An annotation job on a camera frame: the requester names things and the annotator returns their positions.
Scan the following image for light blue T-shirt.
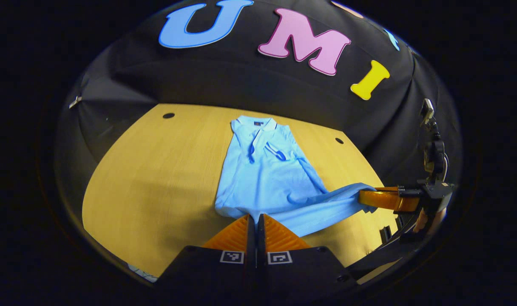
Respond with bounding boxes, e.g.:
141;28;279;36
215;115;378;238

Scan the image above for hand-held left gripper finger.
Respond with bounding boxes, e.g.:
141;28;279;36
258;214;359;306
154;214;257;306

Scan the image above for tangled floor cables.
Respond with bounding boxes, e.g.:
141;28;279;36
128;263;158;283

